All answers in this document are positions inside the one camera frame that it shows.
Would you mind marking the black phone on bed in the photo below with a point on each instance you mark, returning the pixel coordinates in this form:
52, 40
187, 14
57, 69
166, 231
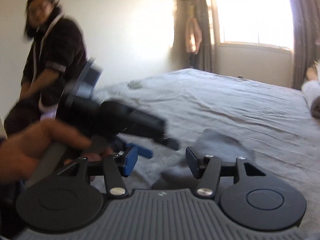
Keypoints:
134, 85

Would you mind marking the grey curtain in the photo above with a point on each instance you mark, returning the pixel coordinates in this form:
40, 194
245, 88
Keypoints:
306, 31
203, 11

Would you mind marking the left grey curtain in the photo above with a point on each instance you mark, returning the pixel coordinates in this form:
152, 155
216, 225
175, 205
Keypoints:
203, 11

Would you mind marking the hanging pink towel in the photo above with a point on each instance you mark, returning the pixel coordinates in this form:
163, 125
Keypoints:
193, 36

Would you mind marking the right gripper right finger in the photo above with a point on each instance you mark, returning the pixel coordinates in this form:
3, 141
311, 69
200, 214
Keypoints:
206, 170

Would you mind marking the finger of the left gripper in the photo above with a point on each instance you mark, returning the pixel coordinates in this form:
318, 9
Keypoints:
140, 149
166, 141

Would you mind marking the grey bed sheet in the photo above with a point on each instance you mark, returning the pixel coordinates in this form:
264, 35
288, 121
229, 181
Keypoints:
275, 122

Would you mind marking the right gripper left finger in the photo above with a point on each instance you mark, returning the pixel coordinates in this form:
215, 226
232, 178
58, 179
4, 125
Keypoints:
115, 168

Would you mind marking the grey knit cat sweater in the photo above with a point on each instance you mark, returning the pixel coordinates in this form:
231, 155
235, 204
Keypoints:
160, 174

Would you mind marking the person in dark jacket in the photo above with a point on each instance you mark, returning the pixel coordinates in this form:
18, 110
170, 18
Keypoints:
57, 55

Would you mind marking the operator left hand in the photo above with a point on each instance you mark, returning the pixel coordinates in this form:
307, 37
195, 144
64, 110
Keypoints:
21, 153

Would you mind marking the right grey curtain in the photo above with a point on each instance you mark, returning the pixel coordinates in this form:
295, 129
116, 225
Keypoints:
306, 31

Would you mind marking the window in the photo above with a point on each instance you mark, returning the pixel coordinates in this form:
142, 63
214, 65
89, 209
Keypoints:
267, 23

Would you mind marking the lower folded grey quilt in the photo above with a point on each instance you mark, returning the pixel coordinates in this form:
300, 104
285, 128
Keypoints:
311, 92

